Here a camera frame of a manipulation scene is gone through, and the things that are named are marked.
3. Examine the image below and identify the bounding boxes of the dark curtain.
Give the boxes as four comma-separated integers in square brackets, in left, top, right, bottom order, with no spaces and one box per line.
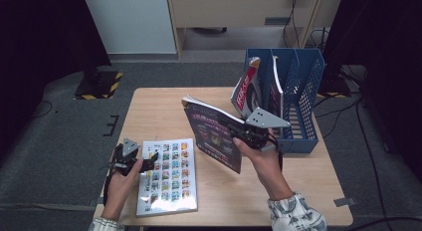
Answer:
[322,0,422,174]
[0,0,112,159]

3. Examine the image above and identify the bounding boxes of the black floor tape mark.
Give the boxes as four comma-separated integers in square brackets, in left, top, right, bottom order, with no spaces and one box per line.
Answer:
[103,115,119,137]

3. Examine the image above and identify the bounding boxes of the hanging black cables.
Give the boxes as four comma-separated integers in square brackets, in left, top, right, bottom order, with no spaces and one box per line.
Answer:
[282,0,303,48]

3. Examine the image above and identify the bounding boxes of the person's left hand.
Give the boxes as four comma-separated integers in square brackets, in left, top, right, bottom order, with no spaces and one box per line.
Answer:
[103,159,144,214]

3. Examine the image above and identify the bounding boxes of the blue plastic file rack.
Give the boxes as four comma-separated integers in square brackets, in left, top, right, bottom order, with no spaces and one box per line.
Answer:
[241,47,326,154]

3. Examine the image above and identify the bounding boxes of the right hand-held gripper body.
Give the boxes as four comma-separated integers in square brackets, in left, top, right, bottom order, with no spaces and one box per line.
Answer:
[232,106,292,150]

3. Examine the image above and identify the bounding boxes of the red title magazine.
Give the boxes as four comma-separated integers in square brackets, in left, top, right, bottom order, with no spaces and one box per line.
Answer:
[231,56,267,119]

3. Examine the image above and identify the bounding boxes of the thick white book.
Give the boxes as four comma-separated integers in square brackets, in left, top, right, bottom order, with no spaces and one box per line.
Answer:
[135,137,199,218]

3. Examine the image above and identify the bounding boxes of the person's right hand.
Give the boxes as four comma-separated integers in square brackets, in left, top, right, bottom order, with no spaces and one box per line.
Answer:
[232,127,296,201]

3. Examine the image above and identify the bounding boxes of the left hand-held gripper cable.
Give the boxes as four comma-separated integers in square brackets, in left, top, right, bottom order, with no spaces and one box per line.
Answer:
[103,170,115,205]

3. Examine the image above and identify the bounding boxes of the black stand striped base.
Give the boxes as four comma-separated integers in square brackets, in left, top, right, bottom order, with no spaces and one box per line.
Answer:
[74,51,123,101]
[316,75,352,100]

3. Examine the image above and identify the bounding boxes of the hand-held gripper cable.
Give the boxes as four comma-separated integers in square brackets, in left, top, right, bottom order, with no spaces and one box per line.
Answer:
[103,170,115,205]
[273,137,284,172]

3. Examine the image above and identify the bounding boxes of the right hand-held gripper cable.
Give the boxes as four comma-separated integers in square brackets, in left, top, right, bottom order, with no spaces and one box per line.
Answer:
[273,137,284,172]

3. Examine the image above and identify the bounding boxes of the long black floor cable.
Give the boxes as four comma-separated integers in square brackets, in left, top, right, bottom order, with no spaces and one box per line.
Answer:
[356,98,390,231]

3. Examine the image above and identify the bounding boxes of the beige wooden desk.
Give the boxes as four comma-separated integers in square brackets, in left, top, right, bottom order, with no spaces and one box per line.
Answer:
[165,0,344,61]

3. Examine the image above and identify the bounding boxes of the white cabinet panel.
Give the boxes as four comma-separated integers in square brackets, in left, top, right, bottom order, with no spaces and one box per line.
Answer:
[82,0,177,55]

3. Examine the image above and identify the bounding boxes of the thin black floor cable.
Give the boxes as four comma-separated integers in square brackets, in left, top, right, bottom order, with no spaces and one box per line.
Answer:
[33,100,54,119]

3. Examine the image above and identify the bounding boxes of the looped black cable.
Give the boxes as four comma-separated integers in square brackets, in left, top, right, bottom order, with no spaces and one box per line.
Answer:
[310,27,331,51]

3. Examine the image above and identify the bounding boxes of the purple magazine torn corner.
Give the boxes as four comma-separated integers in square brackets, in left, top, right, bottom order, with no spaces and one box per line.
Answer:
[181,95,248,175]

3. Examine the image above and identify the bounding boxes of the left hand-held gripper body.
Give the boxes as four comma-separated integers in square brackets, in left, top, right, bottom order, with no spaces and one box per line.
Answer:
[112,137,143,176]

